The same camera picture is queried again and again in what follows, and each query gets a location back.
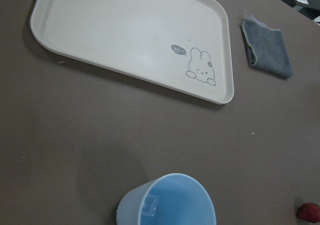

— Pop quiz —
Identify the ice cube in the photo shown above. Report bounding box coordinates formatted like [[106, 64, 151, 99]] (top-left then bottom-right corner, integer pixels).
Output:
[[141, 194, 159, 217]]

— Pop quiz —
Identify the cream rabbit tray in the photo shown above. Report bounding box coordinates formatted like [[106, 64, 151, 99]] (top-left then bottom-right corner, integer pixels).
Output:
[[30, 0, 234, 104]]

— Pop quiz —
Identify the grey folded cloth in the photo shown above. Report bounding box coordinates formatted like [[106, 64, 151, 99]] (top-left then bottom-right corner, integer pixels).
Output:
[[241, 14, 293, 79]]

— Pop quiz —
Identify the red strawberry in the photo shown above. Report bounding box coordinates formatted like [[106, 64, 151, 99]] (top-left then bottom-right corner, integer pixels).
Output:
[[297, 202, 320, 223]]

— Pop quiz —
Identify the blue plastic cup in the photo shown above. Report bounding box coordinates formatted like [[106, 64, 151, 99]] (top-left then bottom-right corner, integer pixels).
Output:
[[116, 173, 217, 225]]

